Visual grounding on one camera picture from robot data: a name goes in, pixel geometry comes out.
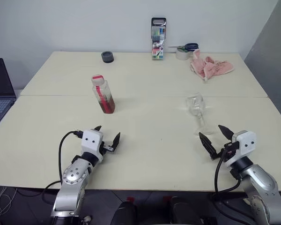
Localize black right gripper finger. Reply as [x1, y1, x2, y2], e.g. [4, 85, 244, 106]
[199, 132, 216, 157]
[218, 125, 235, 142]

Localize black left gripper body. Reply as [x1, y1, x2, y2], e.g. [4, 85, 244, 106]
[99, 140, 115, 154]

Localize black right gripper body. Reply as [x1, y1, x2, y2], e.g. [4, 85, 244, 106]
[210, 140, 240, 160]

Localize plastic bottle with red liquid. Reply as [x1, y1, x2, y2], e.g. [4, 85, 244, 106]
[90, 74, 116, 114]

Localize clear wine glass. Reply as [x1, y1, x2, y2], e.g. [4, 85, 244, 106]
[185, 92, 215, 136]

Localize pink fluffy cloth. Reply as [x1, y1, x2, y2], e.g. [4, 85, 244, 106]
[190, 48, 235, 82]

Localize dark rounded shape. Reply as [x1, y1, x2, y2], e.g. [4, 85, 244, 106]
[112, 201, 138, 225]
[170, 196, 202, 225]

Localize dark grey round container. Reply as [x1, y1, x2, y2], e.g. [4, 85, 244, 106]
[101, 51, 115, 64]

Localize white tape roll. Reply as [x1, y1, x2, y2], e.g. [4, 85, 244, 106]
[176, 47, 194, 60]

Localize marker pen box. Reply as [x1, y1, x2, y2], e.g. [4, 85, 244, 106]
[151, 17, 167, 61]

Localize dark grey laptop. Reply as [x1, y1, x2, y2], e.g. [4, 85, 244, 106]
[0, 58, 17, 132]

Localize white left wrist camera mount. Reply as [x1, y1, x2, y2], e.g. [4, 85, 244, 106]
[81, 129, 104, 163]

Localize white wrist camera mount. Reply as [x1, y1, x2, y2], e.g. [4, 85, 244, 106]
[81, 129, 104, 163]
[226, 130, 257, 168]

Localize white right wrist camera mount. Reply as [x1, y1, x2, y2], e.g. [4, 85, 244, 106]
[226, 130, 257, 168]

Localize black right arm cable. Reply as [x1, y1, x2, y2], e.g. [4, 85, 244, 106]
[210, 149, 243, 220]

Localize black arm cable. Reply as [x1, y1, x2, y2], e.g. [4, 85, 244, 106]
[42, 130, 84, 200]
[210, 149, 243, 220]

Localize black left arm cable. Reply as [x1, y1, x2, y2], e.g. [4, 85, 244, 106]
[42, 130, 84, 200]

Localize blue handled scissors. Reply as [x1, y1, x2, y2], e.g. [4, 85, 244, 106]
[167, 42, 199, 51]

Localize white floor cables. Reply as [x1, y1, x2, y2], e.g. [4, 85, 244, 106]
[0, 186, 17, 218]

